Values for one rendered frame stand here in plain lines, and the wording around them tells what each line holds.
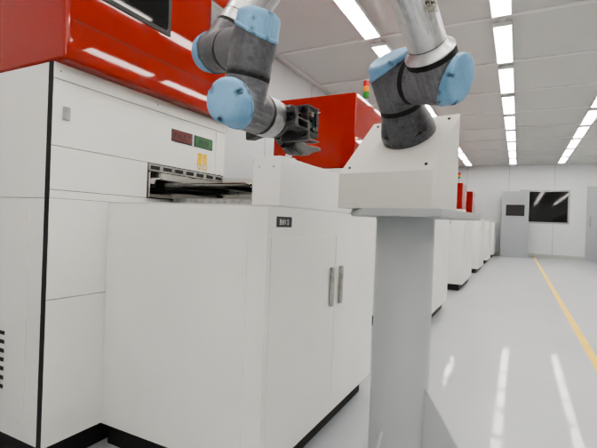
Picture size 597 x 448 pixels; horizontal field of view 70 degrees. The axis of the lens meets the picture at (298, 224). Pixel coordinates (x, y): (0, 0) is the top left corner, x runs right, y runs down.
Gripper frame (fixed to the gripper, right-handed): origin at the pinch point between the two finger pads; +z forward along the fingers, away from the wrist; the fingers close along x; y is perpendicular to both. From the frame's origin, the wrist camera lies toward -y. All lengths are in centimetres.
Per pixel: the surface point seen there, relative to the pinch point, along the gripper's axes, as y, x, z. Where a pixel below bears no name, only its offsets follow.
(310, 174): -13.6, -6.2, 32.2
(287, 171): -14.0, -6.3, 17.0
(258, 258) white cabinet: -17.5, -30.3, 6.3
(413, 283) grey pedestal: 20.4, -37.0, 22.9
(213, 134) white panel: -75, 17, 63
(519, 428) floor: 47, -104, 94
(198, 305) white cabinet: -38, -45, 6
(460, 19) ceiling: 1, 162, 342
